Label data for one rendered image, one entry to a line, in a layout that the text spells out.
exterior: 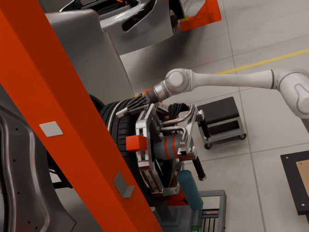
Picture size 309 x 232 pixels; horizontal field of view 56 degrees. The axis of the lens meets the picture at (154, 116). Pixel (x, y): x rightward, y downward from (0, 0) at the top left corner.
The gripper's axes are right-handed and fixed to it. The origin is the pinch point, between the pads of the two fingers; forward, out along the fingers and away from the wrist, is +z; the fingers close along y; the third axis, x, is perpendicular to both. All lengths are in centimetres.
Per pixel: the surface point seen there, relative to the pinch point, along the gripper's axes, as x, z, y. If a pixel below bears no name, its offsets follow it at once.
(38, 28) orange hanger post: 67, -2, -30
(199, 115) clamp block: -29.5, -36.0, 0.4
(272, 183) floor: -129, -64, -7
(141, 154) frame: -14.1, 0.8, -19.6
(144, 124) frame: -6.0, -7.4, -9.4
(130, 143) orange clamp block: -3.1, 1.4, -19.9
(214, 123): -115, -50, 64
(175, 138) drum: -27.5, -17.3, -8.9
